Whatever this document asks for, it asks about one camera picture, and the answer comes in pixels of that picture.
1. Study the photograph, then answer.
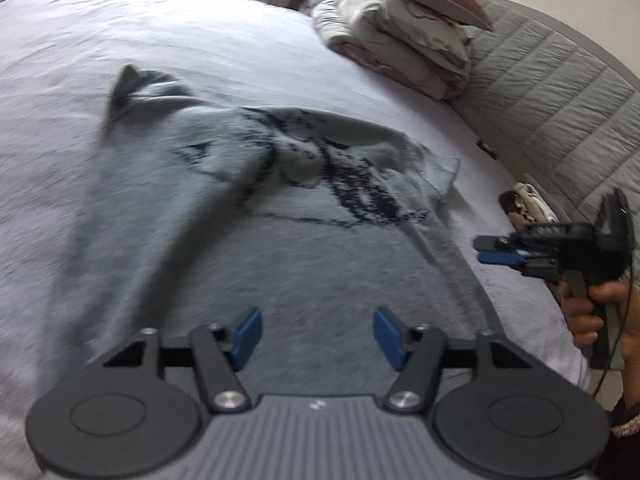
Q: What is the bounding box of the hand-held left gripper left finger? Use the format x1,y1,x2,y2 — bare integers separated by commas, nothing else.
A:
102,306,263,414

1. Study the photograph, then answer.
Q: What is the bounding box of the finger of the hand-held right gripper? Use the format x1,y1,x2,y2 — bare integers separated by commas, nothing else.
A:
474,235,523,252
477,251,527,266

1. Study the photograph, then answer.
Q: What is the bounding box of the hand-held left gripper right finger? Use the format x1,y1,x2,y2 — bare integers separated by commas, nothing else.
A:
373,306,536,414

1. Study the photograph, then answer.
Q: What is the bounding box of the grey knit sweater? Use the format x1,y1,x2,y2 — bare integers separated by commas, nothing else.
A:
45,64,506,411

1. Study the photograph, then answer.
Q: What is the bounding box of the person's right forearm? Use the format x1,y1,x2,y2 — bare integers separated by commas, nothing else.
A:
605,305,640,441

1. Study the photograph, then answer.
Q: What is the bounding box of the person's right hand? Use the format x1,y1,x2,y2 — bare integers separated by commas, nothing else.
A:
560,280,636,349

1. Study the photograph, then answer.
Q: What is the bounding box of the brown and cream plush cloth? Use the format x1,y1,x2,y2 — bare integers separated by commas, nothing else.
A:
500,182,558,228

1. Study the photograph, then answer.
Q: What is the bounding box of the grey quilted headboard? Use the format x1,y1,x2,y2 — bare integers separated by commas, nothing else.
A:
450,0,640,281

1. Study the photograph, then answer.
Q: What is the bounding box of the folded white quilt stack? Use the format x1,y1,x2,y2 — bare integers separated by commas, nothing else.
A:
312,0,473,101

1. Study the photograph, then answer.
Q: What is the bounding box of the grey fleece bed blanket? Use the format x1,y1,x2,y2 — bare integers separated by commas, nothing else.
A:
0,0,591,480

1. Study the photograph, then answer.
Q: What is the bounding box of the thin black cable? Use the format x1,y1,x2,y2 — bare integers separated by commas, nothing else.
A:
591,237,633,397

